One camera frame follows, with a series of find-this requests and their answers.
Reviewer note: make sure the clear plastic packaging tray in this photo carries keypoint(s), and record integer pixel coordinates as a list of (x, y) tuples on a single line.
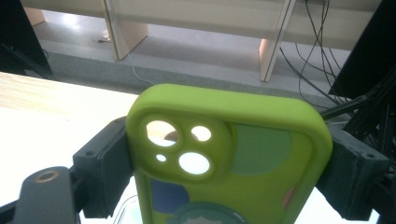
[(127, 211)]

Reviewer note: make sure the black tripod stand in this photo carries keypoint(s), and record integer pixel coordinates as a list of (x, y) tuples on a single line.
[(367, 118)]

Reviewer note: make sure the crumpled white paper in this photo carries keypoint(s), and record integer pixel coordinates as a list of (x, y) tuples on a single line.
[(105, 36)]

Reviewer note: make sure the light wooden shelf unit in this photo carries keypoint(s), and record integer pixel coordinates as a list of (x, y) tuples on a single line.
[(202, 15)]

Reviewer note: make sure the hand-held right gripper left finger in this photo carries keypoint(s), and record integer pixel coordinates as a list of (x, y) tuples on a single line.
[(102, 168)]

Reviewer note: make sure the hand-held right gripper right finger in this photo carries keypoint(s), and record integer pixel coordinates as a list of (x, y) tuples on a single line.
[(351, 174)]

